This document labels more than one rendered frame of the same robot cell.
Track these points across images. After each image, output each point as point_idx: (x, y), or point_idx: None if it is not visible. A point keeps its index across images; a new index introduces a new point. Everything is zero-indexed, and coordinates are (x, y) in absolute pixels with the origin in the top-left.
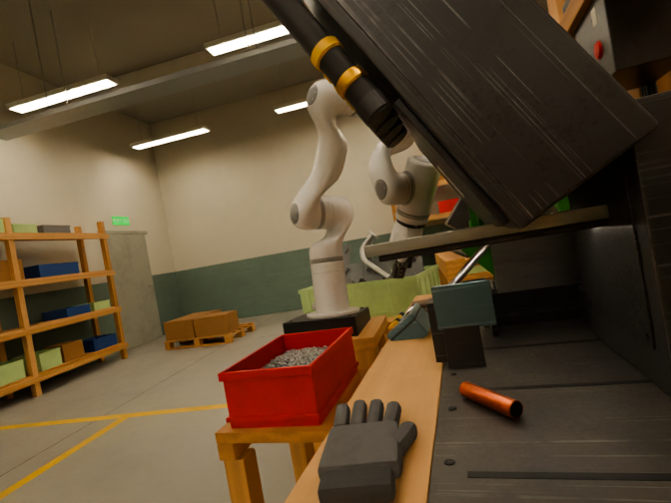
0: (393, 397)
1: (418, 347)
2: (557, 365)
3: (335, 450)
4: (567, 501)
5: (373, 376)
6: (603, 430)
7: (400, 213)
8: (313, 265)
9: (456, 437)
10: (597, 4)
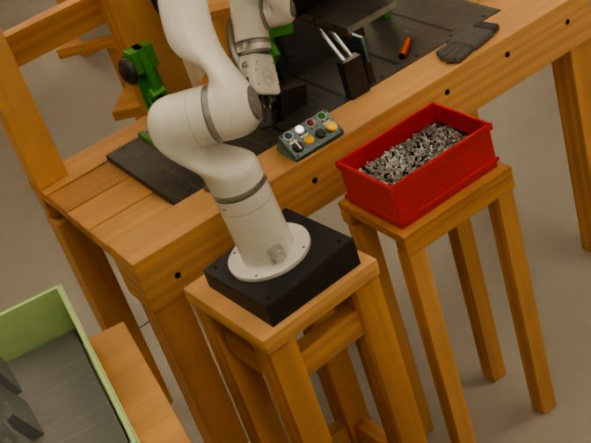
0: (425, 69)
1: (349, 112)
2: None
3: (482, 32)
4: (443, 20)
5: (410, 90)
6: (400, 33)
7: (269, 39)
8: (266, 181)
9: (435, 43)
10: None
